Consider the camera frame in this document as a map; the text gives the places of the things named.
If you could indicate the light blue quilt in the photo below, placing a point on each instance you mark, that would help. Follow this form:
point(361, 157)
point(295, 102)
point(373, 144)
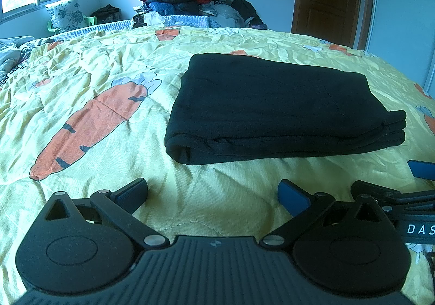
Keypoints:
point(190, 21)

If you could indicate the black pants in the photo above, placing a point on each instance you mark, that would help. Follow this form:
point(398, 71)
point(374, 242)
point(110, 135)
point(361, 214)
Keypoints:
point(272, 104)

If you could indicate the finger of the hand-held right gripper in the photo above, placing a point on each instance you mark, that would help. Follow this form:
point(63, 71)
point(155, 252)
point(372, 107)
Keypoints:
point(373, 189)
point(423, 169)

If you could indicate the black backpack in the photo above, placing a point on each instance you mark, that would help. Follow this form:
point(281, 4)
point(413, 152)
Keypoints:
point(244, 10)

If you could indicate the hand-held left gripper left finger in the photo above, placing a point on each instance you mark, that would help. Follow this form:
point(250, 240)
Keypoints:
point(132, 193)

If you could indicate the yellow carrot print bedspread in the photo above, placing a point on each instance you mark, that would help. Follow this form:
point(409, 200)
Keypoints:
point(102, 70)

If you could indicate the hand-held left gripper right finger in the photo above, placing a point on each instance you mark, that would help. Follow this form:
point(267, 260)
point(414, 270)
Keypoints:
point(292, 198)

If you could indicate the grey striped bedding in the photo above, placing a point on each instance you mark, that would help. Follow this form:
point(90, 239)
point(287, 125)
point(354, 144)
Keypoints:
point(13, 56)

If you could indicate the dark bag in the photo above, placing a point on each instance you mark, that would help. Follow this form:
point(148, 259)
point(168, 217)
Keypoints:
point(107, 13)

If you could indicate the green plastic chair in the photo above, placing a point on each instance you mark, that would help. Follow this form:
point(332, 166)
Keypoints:
point(91, 19)

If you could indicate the floral pillow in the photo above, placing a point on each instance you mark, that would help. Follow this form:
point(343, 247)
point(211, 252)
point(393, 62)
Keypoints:
point(66, 14)

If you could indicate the grey cloth bundle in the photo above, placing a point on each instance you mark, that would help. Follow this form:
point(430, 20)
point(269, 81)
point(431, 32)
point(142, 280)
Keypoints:
point(221, 14)

